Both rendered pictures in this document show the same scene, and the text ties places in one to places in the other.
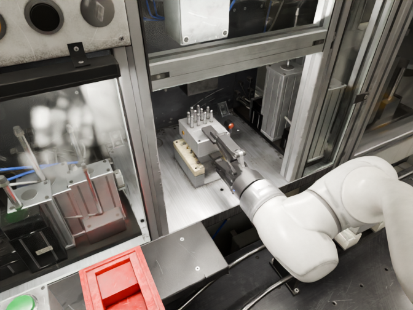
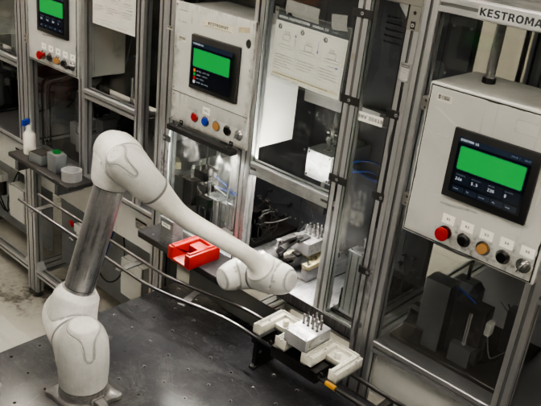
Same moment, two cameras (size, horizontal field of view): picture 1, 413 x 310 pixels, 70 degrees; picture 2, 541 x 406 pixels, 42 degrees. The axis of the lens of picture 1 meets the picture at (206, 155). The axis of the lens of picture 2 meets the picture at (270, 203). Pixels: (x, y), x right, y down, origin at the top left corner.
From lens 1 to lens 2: 2.32 m
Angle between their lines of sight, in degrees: 59
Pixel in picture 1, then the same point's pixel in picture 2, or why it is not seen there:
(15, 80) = (209, 142)
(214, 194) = not seen: hidden behind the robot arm
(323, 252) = (225, 267)
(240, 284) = (245, 342)
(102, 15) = (233, 136)
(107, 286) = (196, 245)
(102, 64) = (228, 150)
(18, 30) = (221, 130)
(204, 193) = not seen: hidden behind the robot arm
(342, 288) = (267, 392)
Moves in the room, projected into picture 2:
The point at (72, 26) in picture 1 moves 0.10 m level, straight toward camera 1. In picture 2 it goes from (232, 136) to (211, 140)
